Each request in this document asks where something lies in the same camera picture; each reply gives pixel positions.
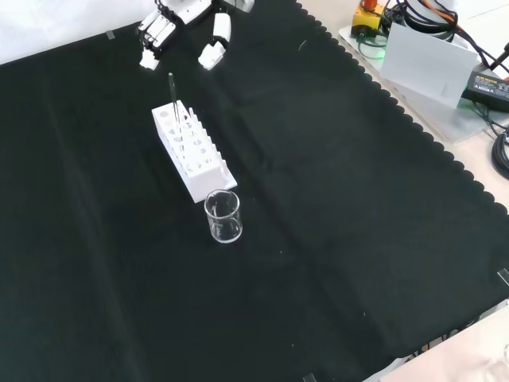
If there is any black power adapter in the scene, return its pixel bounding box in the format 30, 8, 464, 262
460, 68, 509, 108

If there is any white folded card board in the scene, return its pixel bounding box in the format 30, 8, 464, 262
379, 20, 480, 109

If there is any black cable bundle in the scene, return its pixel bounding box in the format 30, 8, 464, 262
492, 131, 509, 179

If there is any black plug connector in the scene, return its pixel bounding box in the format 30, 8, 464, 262
487, 41, 509, 72

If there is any black cloth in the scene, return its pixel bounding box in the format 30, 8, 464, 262
0, 0, 509, 382

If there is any yellow stop button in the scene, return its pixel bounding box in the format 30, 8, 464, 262
352, 0, 389, 31

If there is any small clear glass beaker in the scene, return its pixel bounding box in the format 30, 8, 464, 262
204, 189, 243, 244

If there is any orange cable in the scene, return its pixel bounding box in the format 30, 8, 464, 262
421, 0, 491, 67

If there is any thin black adapter cable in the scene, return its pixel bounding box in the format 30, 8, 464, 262
475, 99, 509, 138

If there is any pale board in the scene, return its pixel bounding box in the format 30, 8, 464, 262
359, 304, 509, 382

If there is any clear glass rod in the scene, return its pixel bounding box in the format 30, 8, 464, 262
167, 72, 181, 124

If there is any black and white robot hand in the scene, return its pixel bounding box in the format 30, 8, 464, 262
137, 0, 232, 72

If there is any white test tube rack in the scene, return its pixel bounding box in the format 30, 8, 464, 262
150, 99, 239, 205

